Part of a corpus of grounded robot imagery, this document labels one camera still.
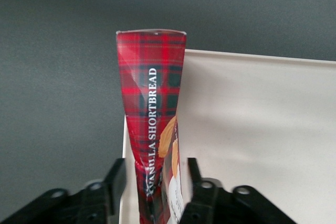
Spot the red tartan shortbread cookie box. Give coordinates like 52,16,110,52
115,29,188,224

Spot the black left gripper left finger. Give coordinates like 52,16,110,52
0,157,127,224

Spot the cream rectangular plastic tray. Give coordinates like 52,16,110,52
119,49,336,224

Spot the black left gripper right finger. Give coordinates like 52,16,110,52
180,157,298,224

